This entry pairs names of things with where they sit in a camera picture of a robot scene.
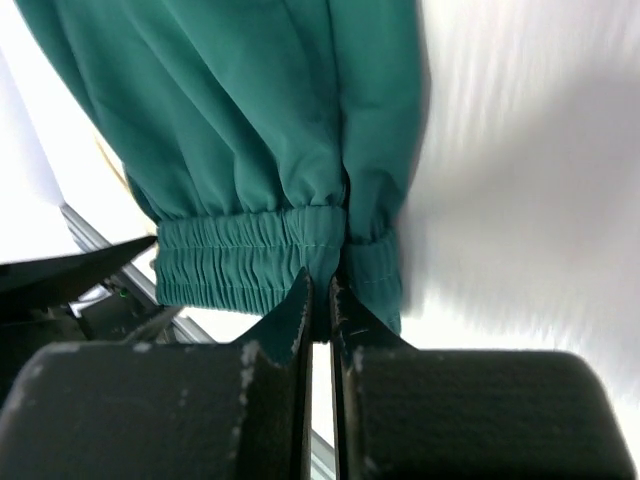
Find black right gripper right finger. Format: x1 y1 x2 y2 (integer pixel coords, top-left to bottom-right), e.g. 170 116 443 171
329 274 636 479

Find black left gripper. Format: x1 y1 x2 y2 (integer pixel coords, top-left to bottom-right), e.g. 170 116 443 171
1 236 180 398

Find green shorts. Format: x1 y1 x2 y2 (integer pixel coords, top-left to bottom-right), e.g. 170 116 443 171
17 1 425 340

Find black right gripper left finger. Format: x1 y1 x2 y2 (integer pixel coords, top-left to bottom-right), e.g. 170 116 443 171
1 271 313 479

